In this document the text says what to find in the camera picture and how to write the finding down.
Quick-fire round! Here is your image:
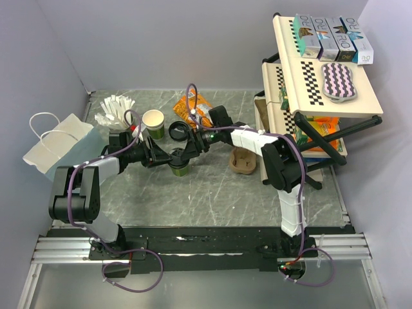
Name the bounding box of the green small box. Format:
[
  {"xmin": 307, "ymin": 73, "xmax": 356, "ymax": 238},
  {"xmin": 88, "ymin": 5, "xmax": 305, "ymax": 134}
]
[{"xmin": 279, "ymin": 86, "xmax": 289, "ymax": 111}]

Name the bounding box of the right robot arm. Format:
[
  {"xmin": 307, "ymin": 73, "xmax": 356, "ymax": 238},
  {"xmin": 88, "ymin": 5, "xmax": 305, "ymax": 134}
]
[{"xmin": 169, "ymin": 106, "xmax": 307, "ymax": 256}]

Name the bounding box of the brown cardboard cup carrier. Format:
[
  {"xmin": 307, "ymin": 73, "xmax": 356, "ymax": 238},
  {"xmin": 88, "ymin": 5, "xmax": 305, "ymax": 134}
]
[{"xmin": 229, "ymin": 147, "xmax": 256, "ymax": 174}]

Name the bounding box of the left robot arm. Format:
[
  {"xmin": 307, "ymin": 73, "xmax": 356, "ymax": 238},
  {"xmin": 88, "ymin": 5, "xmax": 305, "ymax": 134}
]
[{"xmin": 48, "ymin": 130, "xmax": 172, "ymax": 259}]

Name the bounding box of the silver blue box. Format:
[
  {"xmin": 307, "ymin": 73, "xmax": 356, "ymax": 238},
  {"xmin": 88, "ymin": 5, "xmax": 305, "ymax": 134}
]
[{"xmin": 311, "ymin": 16, "xmax": 339, "ymax": 62}]

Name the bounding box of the purple cable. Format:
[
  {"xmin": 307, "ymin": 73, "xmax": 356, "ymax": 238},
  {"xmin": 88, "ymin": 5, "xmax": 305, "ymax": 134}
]
[
  {"xmin": 185, "ymin": 83, "xmax": 337, "ymax": 287},
  {"xmin": 67, "ymin": 109, "xmax": 164, "ymax": 293}
]

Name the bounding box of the stack of green paper cups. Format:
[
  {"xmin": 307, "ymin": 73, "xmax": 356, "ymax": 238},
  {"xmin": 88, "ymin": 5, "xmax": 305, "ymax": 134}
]
[{"xmin": 142, "ymin": 109, "xmax": 165, "ymax": 140}]

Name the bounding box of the pink black striped sponge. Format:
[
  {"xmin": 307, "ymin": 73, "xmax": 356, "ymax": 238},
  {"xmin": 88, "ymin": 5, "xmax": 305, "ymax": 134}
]
[{"xmin": 321, "ymin": 62, "xmax": 358, "ymax": 104}]

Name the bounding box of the beige black shelf rack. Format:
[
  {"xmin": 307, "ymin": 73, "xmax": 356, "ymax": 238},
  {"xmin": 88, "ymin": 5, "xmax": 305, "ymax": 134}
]
[{"xmin": 260, "ymin": 14, "xmax": 383, "ymax": 174}]

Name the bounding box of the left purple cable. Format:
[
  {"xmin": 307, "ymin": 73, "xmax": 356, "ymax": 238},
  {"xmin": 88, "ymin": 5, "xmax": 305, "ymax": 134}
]
[{"xmin": 67, "ymin": 109, "xmax": 164, "ymax": 293}]

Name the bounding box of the orange chip bag on shelf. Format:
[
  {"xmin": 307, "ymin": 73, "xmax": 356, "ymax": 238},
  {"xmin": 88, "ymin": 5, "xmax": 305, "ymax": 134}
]
[{"xmin": 308, "ymin": 117, "xmax": 342, "ymax": 152}]

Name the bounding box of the white wrapped straws bundle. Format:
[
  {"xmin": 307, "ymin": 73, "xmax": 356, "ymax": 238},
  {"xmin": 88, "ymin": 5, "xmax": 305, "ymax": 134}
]
[{"xmin": 95, "ymin": 95, "xmax": 135, "ymax": 130}]

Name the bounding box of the orange snack bag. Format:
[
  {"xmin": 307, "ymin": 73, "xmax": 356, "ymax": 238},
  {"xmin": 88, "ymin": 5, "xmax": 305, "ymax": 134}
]
[{"xmin": 173, "ymin": 89, "xmax": 213, "ymax": 128}]

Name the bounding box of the green paper coffee cup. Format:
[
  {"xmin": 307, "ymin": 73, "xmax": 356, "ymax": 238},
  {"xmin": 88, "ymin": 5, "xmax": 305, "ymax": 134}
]
[{"xmin": 168, "ymin": 147, "xmax": 189, "ymax": 177}]

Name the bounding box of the white blue box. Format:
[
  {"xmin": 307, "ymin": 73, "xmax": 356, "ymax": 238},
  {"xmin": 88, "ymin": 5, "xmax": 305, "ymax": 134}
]
[{"xmin": 340, "ymin": 16, "xmax": 374, "ymax": 66}]

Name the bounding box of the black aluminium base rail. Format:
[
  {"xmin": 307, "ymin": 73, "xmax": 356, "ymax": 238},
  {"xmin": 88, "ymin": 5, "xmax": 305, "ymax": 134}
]
[{"xmin": 32, "ymin": 225, "xmax": 371, "ymax": 278}]

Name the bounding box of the black cup lid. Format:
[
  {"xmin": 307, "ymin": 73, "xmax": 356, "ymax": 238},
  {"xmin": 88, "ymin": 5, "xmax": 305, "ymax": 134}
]
[{"xmin": 168, "ymin": 147, "xmax": 189, "ymax": 169}]

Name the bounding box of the stack of black cup lids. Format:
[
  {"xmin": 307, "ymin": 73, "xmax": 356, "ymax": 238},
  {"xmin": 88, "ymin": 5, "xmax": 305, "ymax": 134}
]
[{"xmin": 168, "ymin": 120, "xmax": 190, "ymax": 142}]

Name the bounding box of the black silver box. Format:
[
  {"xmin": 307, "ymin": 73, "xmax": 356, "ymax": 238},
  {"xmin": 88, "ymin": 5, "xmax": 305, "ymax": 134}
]
[{"xmin": 326, "ymin": 17, "xmax": 357, "ymax": 62}]

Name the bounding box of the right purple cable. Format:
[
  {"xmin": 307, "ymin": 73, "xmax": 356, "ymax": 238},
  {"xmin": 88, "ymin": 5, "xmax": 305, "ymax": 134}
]
[{"xmin": 185, "ymin": 83, "xmax": 337, "ymax": 287}]

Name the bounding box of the blue white paper bag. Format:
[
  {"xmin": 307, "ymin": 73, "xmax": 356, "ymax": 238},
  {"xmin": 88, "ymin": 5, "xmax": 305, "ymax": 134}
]
[{"xmin": 23, "ymin": 112, "xmax": 107, "ymax": 181}]

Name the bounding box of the teal silver box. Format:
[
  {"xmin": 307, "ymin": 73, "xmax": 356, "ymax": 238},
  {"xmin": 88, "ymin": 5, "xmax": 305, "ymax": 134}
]
[{"xmin": 293, "ymin": 14, "xmax": 321, "ymax": 59}]

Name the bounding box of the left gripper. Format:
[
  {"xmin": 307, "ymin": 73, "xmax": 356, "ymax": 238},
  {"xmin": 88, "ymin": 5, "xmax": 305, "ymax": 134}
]
[{"xmin": 124, "ymin": 136, "xmax": 173, "ymax": 168}]

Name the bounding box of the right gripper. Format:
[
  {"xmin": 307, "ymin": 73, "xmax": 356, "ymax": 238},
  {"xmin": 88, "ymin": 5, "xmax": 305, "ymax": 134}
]
[{"xmin": 180, "ymin": 127, "xmax": 220, "ymax": 162}]

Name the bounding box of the brown snack bag on shelf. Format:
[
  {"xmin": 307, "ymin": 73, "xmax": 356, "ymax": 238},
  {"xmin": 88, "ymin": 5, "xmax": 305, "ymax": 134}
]
[{"xmin": 254, "ymin": 96, "xmax": 270, "ymax": 133}]

